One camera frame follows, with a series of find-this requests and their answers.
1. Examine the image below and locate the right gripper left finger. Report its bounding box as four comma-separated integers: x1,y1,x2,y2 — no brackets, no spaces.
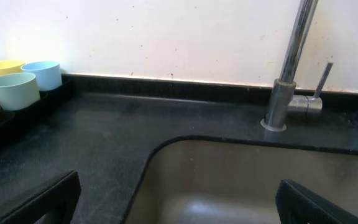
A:
0,170,82,224

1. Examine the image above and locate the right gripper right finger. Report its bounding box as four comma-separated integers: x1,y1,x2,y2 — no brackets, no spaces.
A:
275,179,358,224

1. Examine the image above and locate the steel sink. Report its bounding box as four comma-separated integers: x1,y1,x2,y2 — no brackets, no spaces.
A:
121,135,358,224

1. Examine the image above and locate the black tray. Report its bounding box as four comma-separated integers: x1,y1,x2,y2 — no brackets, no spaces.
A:
0,74,74,160

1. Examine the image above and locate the steel tap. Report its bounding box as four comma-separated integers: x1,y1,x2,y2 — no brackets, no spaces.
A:
260,0,334,133

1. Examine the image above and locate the green cup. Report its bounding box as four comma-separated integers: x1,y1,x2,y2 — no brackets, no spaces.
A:
0,72,41,112

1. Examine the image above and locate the blue cup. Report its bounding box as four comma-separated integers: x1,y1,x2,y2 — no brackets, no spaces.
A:
21,60,63,92

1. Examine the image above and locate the yellow cup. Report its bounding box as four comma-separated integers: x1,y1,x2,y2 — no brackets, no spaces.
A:
0,59,27,79

